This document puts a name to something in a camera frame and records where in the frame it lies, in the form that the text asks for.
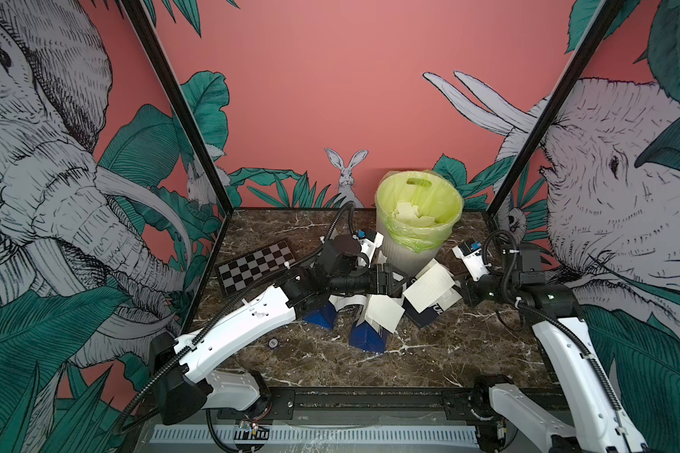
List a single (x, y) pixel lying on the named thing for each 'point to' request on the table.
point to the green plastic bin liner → (433, 194)
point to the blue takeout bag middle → (365, 338)
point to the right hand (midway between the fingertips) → (448, 273)
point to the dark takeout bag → (426, 316)
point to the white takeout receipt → (433, 284)
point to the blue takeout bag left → (326, 316)
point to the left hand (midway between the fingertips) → (402, 276)
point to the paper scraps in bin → (408, 214)
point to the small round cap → (273, 343)
